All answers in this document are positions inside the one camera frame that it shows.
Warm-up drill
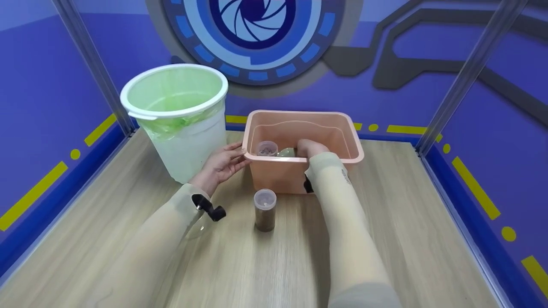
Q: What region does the person's right hand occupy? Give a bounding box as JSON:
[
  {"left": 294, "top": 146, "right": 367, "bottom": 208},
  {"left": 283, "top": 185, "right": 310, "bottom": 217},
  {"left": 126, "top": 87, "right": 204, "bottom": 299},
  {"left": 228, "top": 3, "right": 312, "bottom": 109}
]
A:
[{"left": 297, "top": 139, "right": 330, "bottom": 159}]

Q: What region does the person's left hand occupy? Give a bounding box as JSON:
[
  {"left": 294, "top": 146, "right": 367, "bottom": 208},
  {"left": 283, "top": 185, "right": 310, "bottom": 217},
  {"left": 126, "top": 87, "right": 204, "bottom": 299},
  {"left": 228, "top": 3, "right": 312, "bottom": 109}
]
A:
[{"left": 190, "top": 142, "right": 251, "bottom": 197}]

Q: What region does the pink plastic rectangular tub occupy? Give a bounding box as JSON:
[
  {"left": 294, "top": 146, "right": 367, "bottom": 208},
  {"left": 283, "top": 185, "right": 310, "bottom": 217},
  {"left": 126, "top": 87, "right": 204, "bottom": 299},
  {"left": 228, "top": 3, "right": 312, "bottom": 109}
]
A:
[{"left": 242, "top": 110, "right": 365, "bottom": 195}]

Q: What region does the person's right forearm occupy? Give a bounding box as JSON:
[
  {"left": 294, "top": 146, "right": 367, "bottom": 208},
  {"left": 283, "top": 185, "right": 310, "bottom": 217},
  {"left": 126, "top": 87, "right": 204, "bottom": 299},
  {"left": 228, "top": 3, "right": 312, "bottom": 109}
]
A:
[{"left": 305, "top": 152, "right": 402, "bottom": 308}]

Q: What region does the person's left forearm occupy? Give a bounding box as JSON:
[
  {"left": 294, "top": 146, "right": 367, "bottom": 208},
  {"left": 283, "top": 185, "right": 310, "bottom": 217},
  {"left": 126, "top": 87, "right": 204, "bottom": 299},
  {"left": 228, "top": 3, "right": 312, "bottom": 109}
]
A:
[{"left": 73, "top": 183, "right": 211, "bottom": 308}]

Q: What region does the white plastic waste bin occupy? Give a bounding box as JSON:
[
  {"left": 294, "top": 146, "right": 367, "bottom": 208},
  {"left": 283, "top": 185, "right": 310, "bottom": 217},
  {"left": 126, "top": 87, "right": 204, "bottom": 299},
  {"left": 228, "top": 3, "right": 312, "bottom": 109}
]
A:
[{"left": 120, "top": 64, "right": 229, "bottom": 184}]

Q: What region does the small clear jar with lid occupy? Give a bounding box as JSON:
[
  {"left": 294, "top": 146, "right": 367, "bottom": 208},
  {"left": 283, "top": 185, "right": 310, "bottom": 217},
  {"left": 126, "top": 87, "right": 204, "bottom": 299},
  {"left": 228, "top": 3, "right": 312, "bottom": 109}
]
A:
[{"left": 256, "top": 141, "right": 279, "bottom": 157}]

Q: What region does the clear jar with brown contents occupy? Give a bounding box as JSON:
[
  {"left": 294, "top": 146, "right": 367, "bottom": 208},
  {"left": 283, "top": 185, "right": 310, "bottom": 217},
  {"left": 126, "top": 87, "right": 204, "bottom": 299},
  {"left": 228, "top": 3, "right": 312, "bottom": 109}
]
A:
[{"left": 254, "top": 189, "right": 277, "bottom": 233}]

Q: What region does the green bin liner bag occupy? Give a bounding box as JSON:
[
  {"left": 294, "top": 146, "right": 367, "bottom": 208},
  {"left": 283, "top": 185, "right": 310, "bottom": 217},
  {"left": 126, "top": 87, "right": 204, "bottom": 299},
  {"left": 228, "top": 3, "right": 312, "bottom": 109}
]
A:
[{"left": 127, "top": 68, "right": 225, "bottom": 142}]

